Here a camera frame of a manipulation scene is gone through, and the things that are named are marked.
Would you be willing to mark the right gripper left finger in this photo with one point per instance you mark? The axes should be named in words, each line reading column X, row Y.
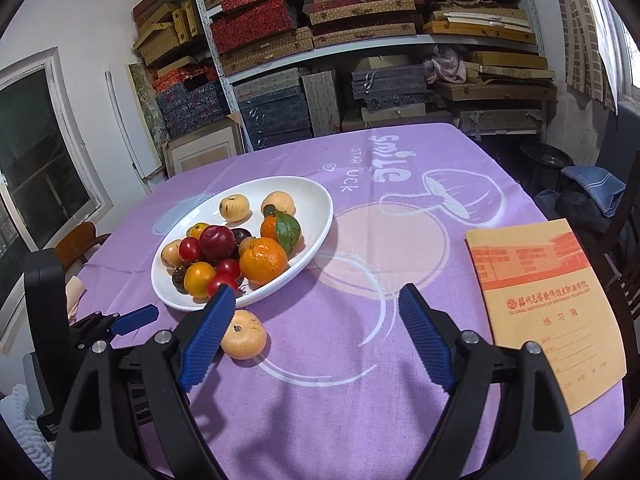
column 118, row 390

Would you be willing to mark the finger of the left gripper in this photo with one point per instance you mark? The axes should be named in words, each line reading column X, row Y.
column 132, row 321

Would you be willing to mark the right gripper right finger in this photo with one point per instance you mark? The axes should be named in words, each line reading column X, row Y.
column 533, row 437

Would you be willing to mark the orange cherry tomato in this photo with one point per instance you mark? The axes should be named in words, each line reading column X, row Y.
column 197, row 278

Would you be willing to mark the red tomato with calyx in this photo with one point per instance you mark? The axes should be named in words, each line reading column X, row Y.
column 190, row 249

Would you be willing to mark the small orange tomato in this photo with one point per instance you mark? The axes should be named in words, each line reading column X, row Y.
column 197, row 230

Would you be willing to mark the red cherry tomato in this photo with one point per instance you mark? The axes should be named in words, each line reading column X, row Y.
column 231, row 268

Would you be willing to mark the dark red plum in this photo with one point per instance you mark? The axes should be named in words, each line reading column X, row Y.
column 217, row 243

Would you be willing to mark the dark brown water chestnut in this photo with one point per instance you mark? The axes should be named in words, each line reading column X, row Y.
column 240, row 234

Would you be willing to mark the large mandarin orange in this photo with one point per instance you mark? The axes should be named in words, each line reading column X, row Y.
column 263, row 261

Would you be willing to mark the yellow loquat fruit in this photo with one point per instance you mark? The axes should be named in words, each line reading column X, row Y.
column 234, row 208

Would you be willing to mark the mandarin with green leaf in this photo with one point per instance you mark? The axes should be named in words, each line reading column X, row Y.
column 283, row 228

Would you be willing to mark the large yellow round pear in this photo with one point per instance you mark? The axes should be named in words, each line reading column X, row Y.
column 170, row 255

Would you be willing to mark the red tomato with stem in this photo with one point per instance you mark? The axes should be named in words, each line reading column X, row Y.
column 222, row 280

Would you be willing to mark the brown longan fruit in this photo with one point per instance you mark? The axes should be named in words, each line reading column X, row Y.
column 245, row 243

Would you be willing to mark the rolled beige paper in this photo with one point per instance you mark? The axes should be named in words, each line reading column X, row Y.
column 74, row 289

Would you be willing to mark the orange exercise notebook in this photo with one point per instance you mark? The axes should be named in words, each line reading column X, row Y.
column 538, row 285

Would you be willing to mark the purple printed tablecloth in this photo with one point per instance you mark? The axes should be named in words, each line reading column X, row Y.
column 340, row 392

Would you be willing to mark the framed picture leaning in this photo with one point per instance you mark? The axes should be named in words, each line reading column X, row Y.
column 217, row 141

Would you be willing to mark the dark wooden chair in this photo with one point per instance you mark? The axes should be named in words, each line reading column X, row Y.
column 617, row 265

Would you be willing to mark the white oval plate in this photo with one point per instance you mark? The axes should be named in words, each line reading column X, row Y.
column 314, row 213

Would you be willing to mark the blue folded cloth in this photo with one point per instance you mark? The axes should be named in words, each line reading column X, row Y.
column 599, row 184

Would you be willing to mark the metal shelving unit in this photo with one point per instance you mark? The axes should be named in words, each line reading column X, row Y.
column 294, row 69

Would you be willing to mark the checked curtain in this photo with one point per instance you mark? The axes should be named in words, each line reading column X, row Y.
column 594, row 61

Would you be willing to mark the window with white frame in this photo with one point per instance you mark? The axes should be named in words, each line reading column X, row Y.
column 48, row 182

